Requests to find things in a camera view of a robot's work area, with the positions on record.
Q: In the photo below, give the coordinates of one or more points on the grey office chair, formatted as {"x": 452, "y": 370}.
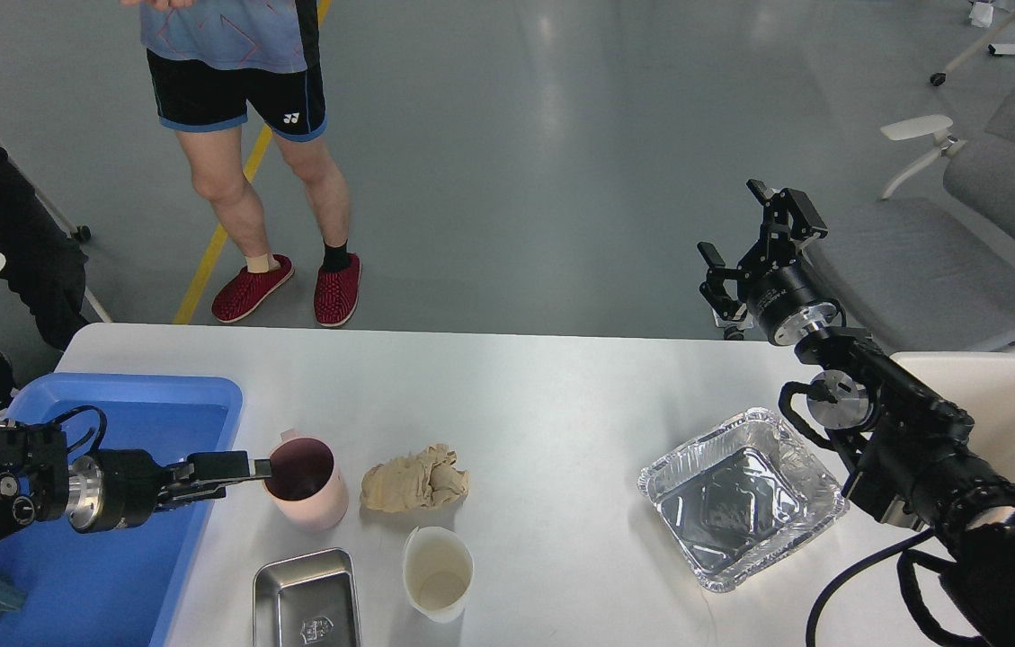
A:
{"x": 916, "y": 276}

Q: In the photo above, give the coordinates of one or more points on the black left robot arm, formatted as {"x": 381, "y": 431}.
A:
{"x": 59, "y": 469}

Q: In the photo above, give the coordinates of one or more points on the pink ribbed mug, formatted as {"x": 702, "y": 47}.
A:
{"x": 307, "y": 485}

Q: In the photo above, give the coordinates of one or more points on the aluminium foil tray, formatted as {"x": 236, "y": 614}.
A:
{"x": 741, "y": 497}

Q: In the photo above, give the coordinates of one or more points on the distant white chair base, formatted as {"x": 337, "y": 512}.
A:
{"x": 983, "y": 40}

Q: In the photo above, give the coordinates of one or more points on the stainless steel tray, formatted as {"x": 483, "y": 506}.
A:
{"x": 307, "y": 600}

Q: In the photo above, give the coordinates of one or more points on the white paper cup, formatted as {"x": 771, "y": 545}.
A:
{"x": 438, "y": 572}

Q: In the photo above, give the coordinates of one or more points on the crumpled brown paper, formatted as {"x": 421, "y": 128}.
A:
{"x": 427, "y": 480}

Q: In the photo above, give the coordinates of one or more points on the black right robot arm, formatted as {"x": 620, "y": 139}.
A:
{"x": 905, "y": 447}

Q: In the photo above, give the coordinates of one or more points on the blue plastic bin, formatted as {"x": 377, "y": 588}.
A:
{"x": 115, "y": 588}

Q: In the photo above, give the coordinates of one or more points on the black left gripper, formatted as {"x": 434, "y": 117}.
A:
{"x": 113, "y": 489}

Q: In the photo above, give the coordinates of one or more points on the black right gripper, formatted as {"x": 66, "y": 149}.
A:
{"x": 773, "y": 285}

